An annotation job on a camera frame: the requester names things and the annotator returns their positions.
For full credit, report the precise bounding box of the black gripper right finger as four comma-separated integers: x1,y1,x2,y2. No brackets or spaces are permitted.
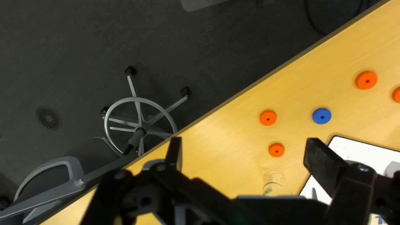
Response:
302,137,400,225

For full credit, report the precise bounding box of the orange ring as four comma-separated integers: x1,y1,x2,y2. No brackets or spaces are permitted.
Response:
258,108,278,127
390,84,400,104
267,141,286,158
353,69,378,91

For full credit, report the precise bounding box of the round floor outlet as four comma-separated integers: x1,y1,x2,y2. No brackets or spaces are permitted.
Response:
35,104,61,129

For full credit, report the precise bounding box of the blue ring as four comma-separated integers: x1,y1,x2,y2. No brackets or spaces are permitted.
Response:
311,107,332,124

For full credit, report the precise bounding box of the small whiteboard with red writing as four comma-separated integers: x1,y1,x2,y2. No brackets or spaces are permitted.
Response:
298,134,400,225

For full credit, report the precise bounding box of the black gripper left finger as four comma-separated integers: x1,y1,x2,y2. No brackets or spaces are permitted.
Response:
80,136,251,225

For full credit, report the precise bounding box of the grey chair with foot ring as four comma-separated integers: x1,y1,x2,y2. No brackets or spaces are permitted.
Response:
0,64,192,225

